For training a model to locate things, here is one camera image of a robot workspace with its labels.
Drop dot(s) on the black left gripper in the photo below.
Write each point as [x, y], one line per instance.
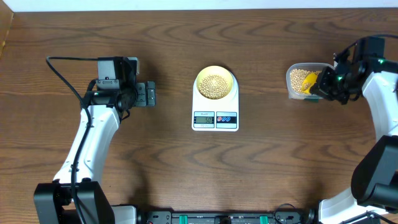
[141, 99]

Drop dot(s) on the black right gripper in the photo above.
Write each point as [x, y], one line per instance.
[320, 87]

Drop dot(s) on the yellow measuring scoop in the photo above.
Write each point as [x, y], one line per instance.
[308, 82]

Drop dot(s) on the yellow plastic bowl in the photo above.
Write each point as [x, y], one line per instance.
[216, 70]

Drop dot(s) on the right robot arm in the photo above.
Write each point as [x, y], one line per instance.
[367, 73]

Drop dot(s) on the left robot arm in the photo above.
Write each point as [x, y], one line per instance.
[75, 194]

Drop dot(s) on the soybeans in yellow bowl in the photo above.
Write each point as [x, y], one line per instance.
[214, 87]

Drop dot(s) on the white digital kitchen scale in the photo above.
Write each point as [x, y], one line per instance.
[216, 115]

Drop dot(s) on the clear plastic container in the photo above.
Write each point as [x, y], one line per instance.
[304, 66]

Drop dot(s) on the pile of soybeans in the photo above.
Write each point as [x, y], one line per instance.
[297, 76]

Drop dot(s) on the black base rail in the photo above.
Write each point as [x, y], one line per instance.
[283, 216]

